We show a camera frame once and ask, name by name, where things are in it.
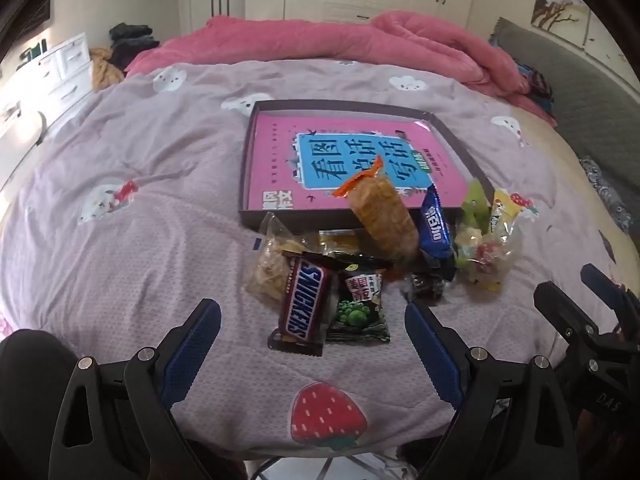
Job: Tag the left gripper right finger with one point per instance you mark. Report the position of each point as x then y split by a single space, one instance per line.
510 419

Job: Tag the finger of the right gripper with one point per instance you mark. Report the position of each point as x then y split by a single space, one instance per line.
617 297
576 328

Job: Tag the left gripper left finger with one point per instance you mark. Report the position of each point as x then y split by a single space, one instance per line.
115 419

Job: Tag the clear pink candy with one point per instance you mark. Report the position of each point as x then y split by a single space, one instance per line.
488 262

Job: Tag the yellow Alpenliebe candy packet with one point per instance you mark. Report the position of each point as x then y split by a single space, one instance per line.
505 209

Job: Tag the green milk candy bag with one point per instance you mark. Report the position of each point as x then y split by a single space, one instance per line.
472 224

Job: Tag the dark chocolate cake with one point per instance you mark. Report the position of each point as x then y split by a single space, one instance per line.
426 286

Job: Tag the blue Oreo packet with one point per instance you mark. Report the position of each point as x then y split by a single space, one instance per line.
434 238

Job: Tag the green peas black packet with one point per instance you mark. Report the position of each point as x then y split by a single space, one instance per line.
357 313

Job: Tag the clear bag rice crackers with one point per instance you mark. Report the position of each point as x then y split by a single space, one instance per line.
267 281

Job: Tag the orange biscuit pack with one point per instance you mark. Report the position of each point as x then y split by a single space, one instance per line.
373 199

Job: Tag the Snickers bar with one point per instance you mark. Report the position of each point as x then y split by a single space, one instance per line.
302 320

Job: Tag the small yellow cake packet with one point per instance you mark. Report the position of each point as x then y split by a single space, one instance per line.
339 242

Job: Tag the dark patterned pillow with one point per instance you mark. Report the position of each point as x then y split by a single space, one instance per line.
607 193

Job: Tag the grey padded headboard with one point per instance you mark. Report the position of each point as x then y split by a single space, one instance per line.
596 116

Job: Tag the colourful folded clothes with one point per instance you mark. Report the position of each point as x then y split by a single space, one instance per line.
540 91

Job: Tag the dark cardboard box tray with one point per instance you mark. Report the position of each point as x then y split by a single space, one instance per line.
301 221

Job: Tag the pink fleece blanket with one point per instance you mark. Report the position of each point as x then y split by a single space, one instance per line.
400 38

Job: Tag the white drawer cabinet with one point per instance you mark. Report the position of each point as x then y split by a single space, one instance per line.
39 95

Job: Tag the tan fuzzy garment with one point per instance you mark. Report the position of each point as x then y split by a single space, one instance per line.
104 73

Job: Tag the pile of dark clothes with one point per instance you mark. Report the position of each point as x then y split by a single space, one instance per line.
128 41

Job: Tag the floral wall painting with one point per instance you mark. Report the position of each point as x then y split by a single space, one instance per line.
565 19

